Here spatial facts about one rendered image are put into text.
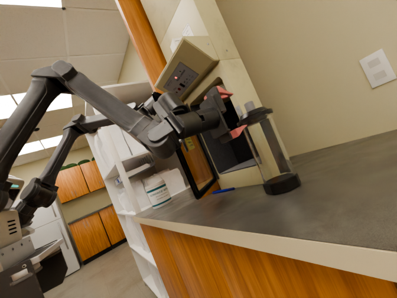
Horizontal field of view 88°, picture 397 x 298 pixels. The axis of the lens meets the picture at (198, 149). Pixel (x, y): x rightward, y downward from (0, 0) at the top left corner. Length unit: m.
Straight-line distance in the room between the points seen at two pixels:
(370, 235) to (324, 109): 0.79
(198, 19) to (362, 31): 0.59
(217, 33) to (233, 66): 0.14
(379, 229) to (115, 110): 0.54
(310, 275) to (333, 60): 0.82
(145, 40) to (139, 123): 0.77
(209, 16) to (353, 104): 0.66
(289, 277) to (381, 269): 0.20
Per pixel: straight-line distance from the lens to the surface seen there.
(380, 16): 1.01
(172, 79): 0.92
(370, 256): 0.34
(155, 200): 1.33
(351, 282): 0.42
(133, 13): 1.30
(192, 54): 0.79
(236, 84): 0.79
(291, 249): 0.40
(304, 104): 1.11
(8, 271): 0.82
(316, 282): 0.47
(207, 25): 0.87
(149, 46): 1.20
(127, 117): 0.53
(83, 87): 0.67
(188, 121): 0.46
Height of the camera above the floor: 1.11
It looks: 3 degrees up
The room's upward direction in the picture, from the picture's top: 23 degrees counter-clockwise
